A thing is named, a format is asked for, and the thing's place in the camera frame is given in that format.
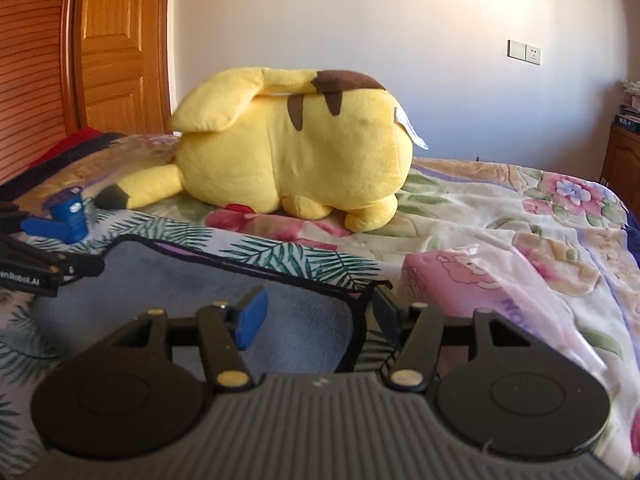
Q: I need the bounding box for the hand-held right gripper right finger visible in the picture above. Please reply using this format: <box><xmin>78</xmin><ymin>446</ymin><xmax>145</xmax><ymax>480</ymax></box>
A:
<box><xmin>371</xmin><ymin>286</ymin><xmax>532</xmax><ymax>394</ymax></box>

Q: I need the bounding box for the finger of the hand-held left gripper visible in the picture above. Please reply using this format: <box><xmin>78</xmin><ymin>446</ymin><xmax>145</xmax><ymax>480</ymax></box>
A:
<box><xmin>0</xmin><ymin>201</ymin><xmax>69</xmax><ymax>242</ymax></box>
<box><xmin>0</xmin><ymin>236</ymin><xmax>106</xmax><ymax>283</ymax></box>

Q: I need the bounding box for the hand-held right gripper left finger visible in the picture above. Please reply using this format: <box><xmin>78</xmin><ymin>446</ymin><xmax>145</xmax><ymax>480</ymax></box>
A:
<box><xmin>109</xmin><ymin>287</ymin><xmax>269</xmax><ymax>393</ymax></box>

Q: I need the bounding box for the grey-blue towel with black edge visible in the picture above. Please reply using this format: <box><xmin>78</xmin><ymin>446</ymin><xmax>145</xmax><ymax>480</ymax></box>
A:
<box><xmin>27</xmin><ymin>234</ymin><xmax>393</xmax><ymax>377</ymax></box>

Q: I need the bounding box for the small blue bottle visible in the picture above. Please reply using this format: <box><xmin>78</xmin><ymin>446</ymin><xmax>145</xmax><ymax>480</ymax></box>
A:
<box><xmin>47</xmin><ymin>186</ymin><xmax>92</xmax><ymax>244</ymax></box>

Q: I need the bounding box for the dark blue cloth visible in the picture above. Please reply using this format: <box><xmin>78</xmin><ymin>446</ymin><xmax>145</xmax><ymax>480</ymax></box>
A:
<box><xmin>0</xmin><ymin>132</ymin><xmax>127</xmax><ymax>201</ymax></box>

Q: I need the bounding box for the pink plastic tissue packet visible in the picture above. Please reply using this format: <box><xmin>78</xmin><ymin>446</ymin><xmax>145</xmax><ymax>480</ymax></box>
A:
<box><xmin>400</xmin><ymin>244</ymin><xmax>556</xmax><ymax>361</ymax></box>

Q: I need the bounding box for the red cloth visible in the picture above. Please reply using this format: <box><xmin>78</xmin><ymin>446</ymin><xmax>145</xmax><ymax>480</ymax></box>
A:
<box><xmin>36</xmin><ymin>127</ymin><xmax>103</xmax><ymax>162</ymax></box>

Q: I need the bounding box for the floral printed blanket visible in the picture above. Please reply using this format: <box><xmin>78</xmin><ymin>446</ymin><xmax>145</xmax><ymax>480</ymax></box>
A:
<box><xmin>0</xmin><ymin>132</ymin><xmax>640</xmax><ymax>478</ymax></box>

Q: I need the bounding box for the wooden louvered wardrobe door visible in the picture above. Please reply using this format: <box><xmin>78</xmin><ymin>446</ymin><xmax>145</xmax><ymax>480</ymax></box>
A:
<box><xmin>0</xmin><ymin>0</ymin><xmax>81</xmax><ymax>186</ymax></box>

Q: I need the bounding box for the yellow plush toy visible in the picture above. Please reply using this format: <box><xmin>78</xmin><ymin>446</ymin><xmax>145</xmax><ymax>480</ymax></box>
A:
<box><xmin>94</xmin><ymin>66</ymin><xmax>430</xmax><ymax>234</ymax></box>

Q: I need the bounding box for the wooden panel door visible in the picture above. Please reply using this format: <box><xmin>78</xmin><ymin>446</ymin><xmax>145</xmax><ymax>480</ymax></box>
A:
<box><xmin>74</xmin><ymin>0</ymin><xmax>176</xmax><ymax>136</ymax></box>

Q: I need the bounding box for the wooden nightstand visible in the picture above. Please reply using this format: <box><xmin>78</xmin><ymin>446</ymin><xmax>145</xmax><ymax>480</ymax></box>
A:
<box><xmin>598</xmin><ymin>122</ymin><xmax>640</xmax><ymax>192</ymax></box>

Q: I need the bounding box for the stack of books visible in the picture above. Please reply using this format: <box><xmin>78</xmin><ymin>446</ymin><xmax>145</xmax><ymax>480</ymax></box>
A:
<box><xmin>613</xmin><ymin>79</ymin><xmax>640</xmax><ymax>134</ymax></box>

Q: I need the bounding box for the white wall socket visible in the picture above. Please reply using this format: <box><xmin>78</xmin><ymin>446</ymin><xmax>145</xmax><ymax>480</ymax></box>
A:
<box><xmin>507</xmin><ymin>39</ymin><xmax>542</xmax><ymax>67</ymax></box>

